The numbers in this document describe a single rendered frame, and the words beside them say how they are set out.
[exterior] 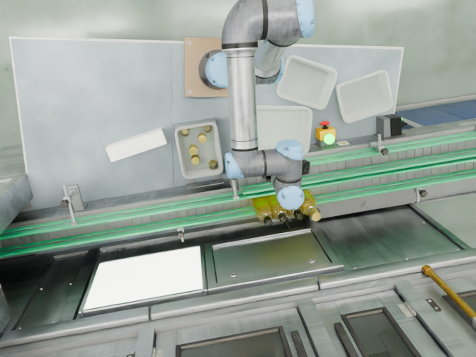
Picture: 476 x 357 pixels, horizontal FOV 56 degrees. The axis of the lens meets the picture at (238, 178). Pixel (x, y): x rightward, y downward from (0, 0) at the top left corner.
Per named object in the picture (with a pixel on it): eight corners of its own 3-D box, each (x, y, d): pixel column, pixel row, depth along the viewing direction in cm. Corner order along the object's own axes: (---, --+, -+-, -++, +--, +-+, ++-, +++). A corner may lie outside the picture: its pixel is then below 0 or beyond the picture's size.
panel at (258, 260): (98, 268, 179) (79, 320, 147) (95, 261, 178) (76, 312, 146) (316, 230, 185) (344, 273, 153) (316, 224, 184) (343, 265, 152)
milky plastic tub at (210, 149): (183, 173, 194) (183, 180, 186) (173, 123, 187) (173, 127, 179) (222, 167, 195) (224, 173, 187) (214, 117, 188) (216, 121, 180)
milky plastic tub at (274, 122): (246, 101, 159) (249, 105, 151) (307, 103, 162) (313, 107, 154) (243, 149, 164) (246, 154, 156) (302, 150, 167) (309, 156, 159)
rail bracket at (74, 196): (78, 209, 191) (64, 231, 170) (68, 171, 185) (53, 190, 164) (89, 207, 191) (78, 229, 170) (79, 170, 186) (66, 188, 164)
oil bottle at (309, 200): (292, 197, 190) (304, 217, 170) (290, 185, 188) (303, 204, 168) (304, 195, 190) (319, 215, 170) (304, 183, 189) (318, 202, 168)
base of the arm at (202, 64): (199, 48, 170) (200, 47, 161) (238, 50, 173) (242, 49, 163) (197, 88, 174) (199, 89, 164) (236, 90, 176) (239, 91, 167)
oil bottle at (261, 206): (251, 205, 189) (259, 225, 169) (250, 192, 187) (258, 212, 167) (264, 202, 189) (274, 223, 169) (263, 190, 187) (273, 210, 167)
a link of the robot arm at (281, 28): (235, 58, 165) (260, -18, 111) (275, 56, 167) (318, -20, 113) (239, 90, 164) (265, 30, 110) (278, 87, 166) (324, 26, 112)
